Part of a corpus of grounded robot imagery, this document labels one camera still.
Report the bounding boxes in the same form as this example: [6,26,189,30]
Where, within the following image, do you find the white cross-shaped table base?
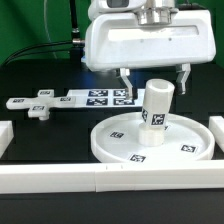
[6,89,76,121]

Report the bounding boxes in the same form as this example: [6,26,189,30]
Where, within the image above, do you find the white front fence bar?
[0,160,224,194]

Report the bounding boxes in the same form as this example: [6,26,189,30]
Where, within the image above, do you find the white fence block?
[209,116,224,153]
[0,121,14,158]

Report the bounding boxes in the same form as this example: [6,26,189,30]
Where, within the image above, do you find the white marker sheet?
[68,89,145,108]

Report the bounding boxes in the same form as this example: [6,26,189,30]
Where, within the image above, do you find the white round table top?
[91,112,215,164]

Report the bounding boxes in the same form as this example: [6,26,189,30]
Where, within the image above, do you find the black cables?
[0,0,87,68]

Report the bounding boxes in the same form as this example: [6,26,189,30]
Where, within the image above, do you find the white left fence block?
[0,121,14,158]

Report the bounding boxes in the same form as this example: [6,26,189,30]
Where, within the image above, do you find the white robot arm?
[85,0,216,94]

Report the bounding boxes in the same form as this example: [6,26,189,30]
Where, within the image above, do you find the white right fence block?
[209,116,224,153]

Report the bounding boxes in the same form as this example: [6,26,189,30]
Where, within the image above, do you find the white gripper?
[85,10,216,99]

